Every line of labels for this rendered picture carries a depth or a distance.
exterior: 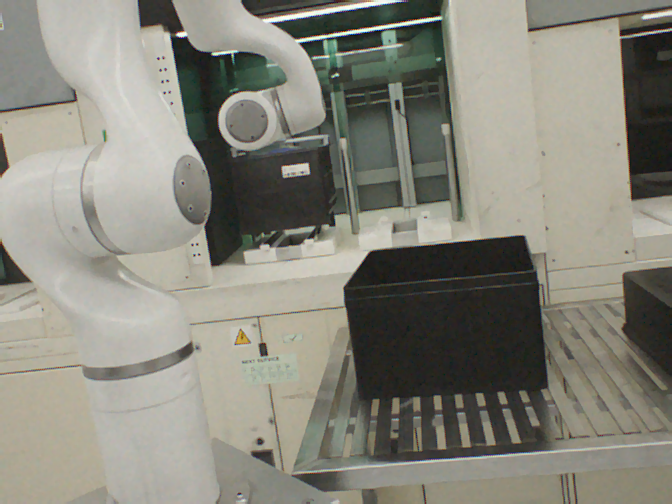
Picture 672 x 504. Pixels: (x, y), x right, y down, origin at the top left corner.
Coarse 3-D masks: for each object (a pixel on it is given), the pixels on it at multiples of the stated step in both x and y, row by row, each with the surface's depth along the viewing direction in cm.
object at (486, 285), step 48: (480, 240) 127; (384, 288) 104; (432, 288) 103; (480, 288) 101; (528, 288) 100; (384, 336) 105; (432, 336) 104; (480, 336) 103; (528, 336) 101; (384, 384) 107; (432, 384) 106; (480, 384) 104; (528, 384) 103
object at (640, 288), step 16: (624, 272) 120; (640, 272) 118; (656, 272) 117; (624, 288) 119; (640, 288) 111; (656, 288) 108; (624, 304) 120; (640, 304) 112; (656, 304) 104; (640, 320) 113; (656, 320) 105; (640, 336) 114; (656, 336) 106; (656, 352) 107
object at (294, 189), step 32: (224, 160) 166; (256, 160) 165; (288, 160) 164; (320, 160) 164; (256, 192) 166; (288, 192) 166; (320, 192) 165; (256, 224) 168; (288, 224) 167; (320, 224) 166
